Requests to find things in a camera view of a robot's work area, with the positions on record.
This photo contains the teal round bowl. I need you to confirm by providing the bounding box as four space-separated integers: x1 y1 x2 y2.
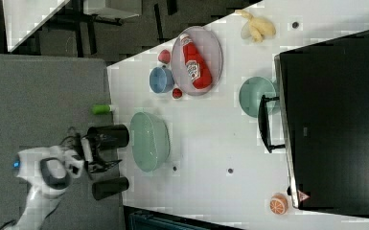
238 77 278 118

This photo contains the black cylinder post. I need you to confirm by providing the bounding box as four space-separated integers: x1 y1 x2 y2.
87 125 129 150
92 176 129 200

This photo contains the small toy strawberry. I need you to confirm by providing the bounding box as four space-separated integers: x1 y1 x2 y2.
173 88 183 99

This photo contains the toy peeled banana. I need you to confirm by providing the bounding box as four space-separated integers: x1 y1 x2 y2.
235 10 276 43

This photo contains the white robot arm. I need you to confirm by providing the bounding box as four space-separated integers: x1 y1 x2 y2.
0 135 120 230

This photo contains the lilac round plate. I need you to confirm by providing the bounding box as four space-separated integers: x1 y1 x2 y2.
171 26 223 96

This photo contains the green marker pen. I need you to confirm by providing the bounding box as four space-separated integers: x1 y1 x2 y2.
91 104 115 115

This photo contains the black cylinder post upper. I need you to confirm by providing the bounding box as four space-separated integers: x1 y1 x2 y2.
87 125 129 150

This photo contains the black toaster oven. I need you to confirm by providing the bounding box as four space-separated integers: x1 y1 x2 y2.
258 30 369 218

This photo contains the toy orange slice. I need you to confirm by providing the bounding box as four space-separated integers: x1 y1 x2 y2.
269 194 288 215

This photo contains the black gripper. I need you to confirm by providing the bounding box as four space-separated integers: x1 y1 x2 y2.
81 134 121 173

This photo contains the blue small bowl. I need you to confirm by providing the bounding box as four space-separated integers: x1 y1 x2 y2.
149 67 174 94

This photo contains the black cylinder post lower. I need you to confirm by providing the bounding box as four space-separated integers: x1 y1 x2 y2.
92 176 129 200

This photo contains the red ketchup bottle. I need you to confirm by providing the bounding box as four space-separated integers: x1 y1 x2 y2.
179 34 212 89

